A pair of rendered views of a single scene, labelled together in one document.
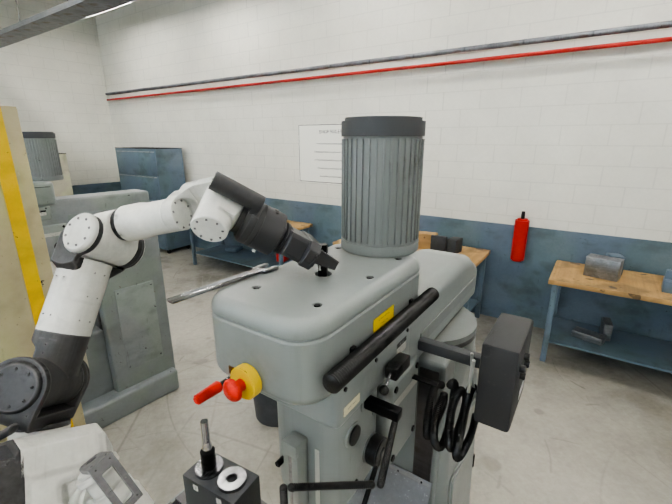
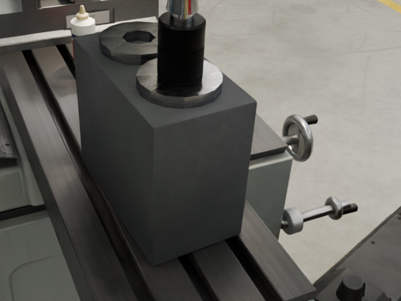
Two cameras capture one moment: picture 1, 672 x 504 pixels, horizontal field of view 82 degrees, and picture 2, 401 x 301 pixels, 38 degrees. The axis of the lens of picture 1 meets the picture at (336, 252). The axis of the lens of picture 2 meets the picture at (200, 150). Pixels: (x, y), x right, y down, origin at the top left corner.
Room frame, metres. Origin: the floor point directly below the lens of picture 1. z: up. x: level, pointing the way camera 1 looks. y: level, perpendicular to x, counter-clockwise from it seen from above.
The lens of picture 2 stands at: (1.47, 0.70, 1.43)
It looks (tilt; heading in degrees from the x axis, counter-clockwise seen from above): 35 degrees down; 209
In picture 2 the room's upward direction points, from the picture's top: 4 degrees clockwise
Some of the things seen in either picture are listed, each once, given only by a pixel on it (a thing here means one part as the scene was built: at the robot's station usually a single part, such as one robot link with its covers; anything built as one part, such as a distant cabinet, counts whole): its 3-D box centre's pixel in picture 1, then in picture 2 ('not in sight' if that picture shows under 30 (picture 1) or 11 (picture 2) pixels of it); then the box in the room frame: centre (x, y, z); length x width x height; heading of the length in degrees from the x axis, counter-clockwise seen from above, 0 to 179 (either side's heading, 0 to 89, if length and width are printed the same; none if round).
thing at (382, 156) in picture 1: (381, 185); not in sight; (0.97, -0.11, 2.05); 0.20 x 0.20 x 0.32
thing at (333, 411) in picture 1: (335, 353); not in sight; (0.80, 0.00, 1.68); 0.34 x 0.24 x 0.10; 146
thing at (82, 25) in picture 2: not in sight; (83, 36); (0.77, 0.07, 0.99); 0.04 x 0.04 x 0.11
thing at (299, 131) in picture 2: not in sight; (284, 141); (0.35, 0.31, 0.64); 0.16 x 0.12 x 0.12; 146
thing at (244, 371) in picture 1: (245, 381); not in sight; (0.58, 0.16, 1.76); 0.06 x 0.02 x 0.06; 56
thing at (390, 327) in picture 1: (391, 328); not in sight; (0.71, -0.11, 1.79); 0.45 x 0.04 x 0.04; 146
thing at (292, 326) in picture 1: (327, 305); not in sight; (0.78, 0.02, 1.81); 0.47 x 0.26 x 0.16; 146
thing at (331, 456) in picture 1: (326, 436); not in sight; (0.77, 0.02, 1.47); 0.21 x 0.19 x 0.32; 56
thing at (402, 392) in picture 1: (365, 395); not in sight; (0.93, -0.08, 1.47); 0.24 x 0.19 x 0.26; 56
